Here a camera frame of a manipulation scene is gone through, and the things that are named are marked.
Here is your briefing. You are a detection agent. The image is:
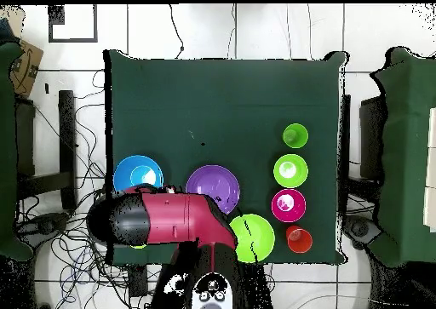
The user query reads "green cup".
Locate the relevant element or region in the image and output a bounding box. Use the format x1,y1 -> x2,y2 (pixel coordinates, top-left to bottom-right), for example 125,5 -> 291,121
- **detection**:
282,123 -> 310,149

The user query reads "purple bowl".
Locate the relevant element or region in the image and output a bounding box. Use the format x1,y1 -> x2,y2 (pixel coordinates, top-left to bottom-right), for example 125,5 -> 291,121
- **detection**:
185,164 -> 241,215

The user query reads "dark green table cloth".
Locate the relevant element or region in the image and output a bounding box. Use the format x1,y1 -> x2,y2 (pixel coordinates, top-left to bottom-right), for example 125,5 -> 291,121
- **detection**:
103,49 -> 350,266

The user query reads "small green bowl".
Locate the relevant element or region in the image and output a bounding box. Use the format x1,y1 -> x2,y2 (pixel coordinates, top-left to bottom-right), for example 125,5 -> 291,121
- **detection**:
272,153 -> 309,189

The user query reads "large green bowl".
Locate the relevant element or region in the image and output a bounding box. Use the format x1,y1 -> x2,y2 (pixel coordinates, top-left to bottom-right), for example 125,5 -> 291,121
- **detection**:
228,213 -> 276,264

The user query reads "pink bowl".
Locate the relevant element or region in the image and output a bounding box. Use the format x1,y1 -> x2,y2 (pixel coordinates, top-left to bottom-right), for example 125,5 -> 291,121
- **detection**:
271,188 -> 307,224

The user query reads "blue bowl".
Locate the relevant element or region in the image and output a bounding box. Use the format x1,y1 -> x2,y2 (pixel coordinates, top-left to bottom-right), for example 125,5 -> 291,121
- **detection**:
112,154 -> 164,192

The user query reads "red-orange cup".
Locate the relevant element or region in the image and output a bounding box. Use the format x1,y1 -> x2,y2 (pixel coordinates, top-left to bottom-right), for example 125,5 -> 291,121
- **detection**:
285,225 -> 313,255

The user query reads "black power strip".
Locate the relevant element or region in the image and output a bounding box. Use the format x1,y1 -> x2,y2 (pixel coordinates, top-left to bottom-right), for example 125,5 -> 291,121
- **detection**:
127,265 -> 150,299

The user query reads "grey caster base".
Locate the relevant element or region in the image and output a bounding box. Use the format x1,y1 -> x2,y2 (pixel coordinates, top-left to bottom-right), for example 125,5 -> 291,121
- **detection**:
341,213 -> 383,252

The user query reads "black caster base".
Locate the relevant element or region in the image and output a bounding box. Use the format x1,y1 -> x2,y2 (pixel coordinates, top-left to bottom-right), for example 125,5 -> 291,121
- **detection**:
16,211 -> 71,250

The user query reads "green cloth side table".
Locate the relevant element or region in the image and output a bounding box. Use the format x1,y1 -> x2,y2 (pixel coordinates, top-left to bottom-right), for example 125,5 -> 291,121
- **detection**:
0,41 -> 34,262
370,46 -> 436,268

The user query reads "white box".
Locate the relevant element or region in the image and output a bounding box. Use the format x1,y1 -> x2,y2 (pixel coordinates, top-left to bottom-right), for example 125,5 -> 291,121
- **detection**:
422,106 -> 436,234

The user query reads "cardboard box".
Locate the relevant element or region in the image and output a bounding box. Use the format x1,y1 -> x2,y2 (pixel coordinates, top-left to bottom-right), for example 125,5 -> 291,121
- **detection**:
9,38 -> 44,99

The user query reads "black floor cable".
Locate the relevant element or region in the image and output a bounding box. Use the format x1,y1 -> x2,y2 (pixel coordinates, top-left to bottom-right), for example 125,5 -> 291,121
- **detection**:
169,3 -> 186,60

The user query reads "black stand frame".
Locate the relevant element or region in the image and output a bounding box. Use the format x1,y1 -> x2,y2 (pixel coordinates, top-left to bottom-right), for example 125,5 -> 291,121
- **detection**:
14,89 -> 78,211
359,95 -> 388,181

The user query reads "black square frame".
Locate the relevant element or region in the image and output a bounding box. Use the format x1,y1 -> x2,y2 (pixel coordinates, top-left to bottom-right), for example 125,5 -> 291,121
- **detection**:
48,3 -> 99,43

